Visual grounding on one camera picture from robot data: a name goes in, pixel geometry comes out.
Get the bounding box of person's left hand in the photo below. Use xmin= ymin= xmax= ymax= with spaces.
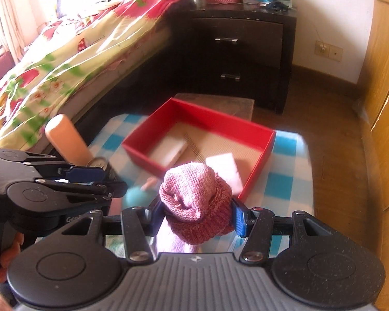
xmin=0 ymin=232 xmax=25 ymax=284

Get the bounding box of light window curtain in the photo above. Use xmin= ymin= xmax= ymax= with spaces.
xmin=0 ymin=0 xmax=57 ymax=63

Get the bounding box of blue white checkered tablecloth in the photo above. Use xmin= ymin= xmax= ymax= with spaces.
xmin=36 ymin=113 xmax=316 ymax=255

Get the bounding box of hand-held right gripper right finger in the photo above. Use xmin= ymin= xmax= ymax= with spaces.
xmin=231 ymin=197 xmax=338 ymax=264

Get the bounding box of dark nightstand drawer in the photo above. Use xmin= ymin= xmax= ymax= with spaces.
xmin=194 ymin=61 xmax=281 ymax=111
xmin=191 ymin=18 xmax=285 ymax=69

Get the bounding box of pink knit hat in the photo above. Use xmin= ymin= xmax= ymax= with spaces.
xmin=159 ymin=162 xmax=235 ymax=245

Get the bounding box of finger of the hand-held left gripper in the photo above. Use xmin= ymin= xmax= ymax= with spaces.
xmin=0 ymin=147 xmax=107 ymax=182
xmin=35 ymin=178 xmax=129 ymax=202

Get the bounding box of beige wall outlet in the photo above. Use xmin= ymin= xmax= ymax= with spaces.
xmin=315 ymin=40 xmax=343 ymax=62

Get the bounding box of red cardboard box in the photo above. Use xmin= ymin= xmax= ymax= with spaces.
xmin=121 ymin=98 xmax=277 ymax=200

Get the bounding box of peach plastic bottle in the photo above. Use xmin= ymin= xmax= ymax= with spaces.
xmin=45 ymin=114 xmax=93 ymax=166

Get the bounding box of light wooden wardrobe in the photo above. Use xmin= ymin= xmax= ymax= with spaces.
xmin=353 ymin=0 xmax=389 ymax=311

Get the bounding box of white foam block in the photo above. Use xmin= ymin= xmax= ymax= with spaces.
xmin=205 ymin=152 xmax=244 ymax=192
xmin=149 ymin=136 xmax=187 ymax=169

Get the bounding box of dark wooden nightstand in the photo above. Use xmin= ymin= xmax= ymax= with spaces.
xmin=167 ymin=6 xmax=298 ymax=115

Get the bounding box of wooden stool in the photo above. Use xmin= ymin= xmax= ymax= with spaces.
xmin=173 ymin=93 xmax=255 ymax=121

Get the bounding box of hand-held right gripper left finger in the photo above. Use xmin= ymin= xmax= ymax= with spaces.
xmin=53 ymin=199 xmax=166 ymax=264

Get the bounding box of teal plush toy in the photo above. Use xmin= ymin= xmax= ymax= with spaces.
xmin=122 ymin=176 xmax=158 ymax=207

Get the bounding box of clear plastic scrap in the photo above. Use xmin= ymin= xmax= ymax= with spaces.
xmin=351 ymin=98 xmax=371 ymax=118

